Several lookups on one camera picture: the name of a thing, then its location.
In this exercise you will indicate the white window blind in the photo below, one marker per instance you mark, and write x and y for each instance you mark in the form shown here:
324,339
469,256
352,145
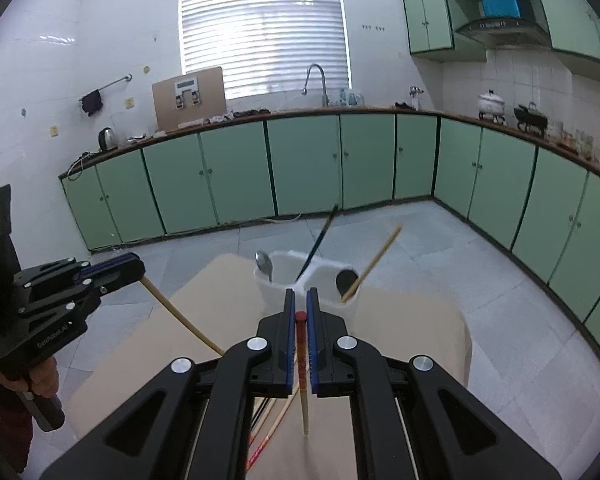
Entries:
260,30

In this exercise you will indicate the person's left hand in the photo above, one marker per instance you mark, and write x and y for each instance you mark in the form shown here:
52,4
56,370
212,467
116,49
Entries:
45,377

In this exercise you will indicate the green lower kitchen cabinets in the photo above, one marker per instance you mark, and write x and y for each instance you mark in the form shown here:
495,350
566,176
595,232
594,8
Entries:
305,160

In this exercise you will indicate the steel electric kettle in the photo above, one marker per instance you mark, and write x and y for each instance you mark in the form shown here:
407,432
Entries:
107,139

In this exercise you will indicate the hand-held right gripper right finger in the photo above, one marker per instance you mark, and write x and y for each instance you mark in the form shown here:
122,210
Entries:
314,350

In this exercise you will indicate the green kitchen cabinets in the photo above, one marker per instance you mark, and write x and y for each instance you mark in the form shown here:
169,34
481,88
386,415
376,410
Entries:
427,15
305,160

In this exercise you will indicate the black chopstick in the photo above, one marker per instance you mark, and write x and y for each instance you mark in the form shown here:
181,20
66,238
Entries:
319,237

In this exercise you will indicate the plain wooden chopstick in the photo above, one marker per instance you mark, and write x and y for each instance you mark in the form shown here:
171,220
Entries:
375,259
185,321

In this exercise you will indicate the clear bottle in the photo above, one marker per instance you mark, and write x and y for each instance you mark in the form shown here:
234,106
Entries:
358,98

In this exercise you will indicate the dark hanging cloth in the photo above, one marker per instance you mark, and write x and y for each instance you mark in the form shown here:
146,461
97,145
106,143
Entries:
91,102

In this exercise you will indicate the white cooking pot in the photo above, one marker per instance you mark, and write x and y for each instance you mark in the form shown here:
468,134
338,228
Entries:
491,102

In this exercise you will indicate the blue box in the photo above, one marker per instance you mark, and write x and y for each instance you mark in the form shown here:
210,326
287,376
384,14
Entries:
500,0

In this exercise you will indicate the white two-compartment utensil holder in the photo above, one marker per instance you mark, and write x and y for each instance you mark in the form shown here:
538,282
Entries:
275,295

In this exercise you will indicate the metal sink faucet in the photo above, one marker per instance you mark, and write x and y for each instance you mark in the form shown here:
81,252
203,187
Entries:
324,90

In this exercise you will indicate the red cloth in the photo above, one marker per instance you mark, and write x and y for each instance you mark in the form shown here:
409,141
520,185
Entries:
2,420

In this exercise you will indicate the dark rag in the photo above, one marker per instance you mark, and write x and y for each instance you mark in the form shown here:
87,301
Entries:
250,113

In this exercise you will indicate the metal spoon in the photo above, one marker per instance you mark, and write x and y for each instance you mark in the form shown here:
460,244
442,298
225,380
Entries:
263,261

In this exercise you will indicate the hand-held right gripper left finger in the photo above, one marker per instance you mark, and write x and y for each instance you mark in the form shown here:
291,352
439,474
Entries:
289,350

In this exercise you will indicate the metal towel rail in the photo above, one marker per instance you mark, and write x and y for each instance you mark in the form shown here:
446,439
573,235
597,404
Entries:
112,82

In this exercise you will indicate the black spoon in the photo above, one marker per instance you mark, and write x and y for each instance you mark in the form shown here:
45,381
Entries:
346,280

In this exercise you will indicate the range hood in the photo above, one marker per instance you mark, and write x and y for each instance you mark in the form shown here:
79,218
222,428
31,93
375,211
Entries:
500,30

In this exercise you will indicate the red-ended wooden chopstick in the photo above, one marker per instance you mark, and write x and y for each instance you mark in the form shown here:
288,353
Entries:
275,427
305,410

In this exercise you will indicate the patterned cup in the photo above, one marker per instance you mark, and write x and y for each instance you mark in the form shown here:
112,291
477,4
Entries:
584,145

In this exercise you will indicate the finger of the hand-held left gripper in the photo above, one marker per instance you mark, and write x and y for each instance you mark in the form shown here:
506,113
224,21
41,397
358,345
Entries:
122,281
115,264

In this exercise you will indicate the green upper kitchen cabinets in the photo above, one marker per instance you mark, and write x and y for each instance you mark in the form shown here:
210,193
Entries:
427,15

